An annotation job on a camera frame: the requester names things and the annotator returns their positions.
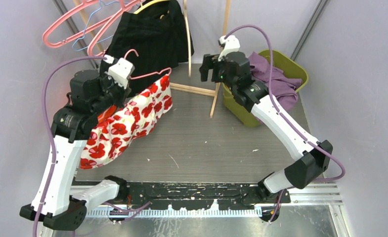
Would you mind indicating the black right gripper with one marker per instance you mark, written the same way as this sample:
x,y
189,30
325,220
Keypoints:
x,y
210,62

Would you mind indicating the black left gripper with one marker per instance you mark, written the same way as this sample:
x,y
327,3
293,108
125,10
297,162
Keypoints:
x,y
107,79

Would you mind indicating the red white patterned garment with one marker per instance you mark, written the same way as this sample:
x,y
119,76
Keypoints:
x,y
138,118

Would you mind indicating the purple skirt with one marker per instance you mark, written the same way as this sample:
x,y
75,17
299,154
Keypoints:
x,y
283,88

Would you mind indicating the pink plastic hanger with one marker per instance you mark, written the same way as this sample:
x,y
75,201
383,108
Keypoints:
x,y
102,36

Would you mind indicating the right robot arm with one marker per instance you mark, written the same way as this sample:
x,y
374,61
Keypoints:
x,y
310,155

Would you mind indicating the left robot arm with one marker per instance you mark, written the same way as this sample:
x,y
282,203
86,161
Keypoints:
x,y
91,95

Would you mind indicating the pink empty hanger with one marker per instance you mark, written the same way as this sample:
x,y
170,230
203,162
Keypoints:
x,y
72,27

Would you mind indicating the black skirt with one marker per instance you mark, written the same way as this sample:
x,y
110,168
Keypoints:
x,y
152,40

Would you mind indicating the cream yellow hanger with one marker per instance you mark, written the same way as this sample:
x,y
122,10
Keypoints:
x,y
147,5

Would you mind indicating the wooden clothes rack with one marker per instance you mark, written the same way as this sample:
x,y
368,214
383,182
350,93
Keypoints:
x,y
201,91

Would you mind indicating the green plastic basket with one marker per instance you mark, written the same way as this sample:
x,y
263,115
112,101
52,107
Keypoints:
x,y
291,70

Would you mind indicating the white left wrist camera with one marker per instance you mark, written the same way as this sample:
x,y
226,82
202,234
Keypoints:
x,y
120,70

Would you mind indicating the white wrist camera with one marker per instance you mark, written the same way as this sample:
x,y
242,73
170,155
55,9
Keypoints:
x,y
228,44
120,70

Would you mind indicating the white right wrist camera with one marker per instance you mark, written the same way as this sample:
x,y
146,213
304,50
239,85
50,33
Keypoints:
x,y
228,44

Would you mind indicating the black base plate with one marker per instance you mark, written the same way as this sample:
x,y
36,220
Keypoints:
x,y
195,196

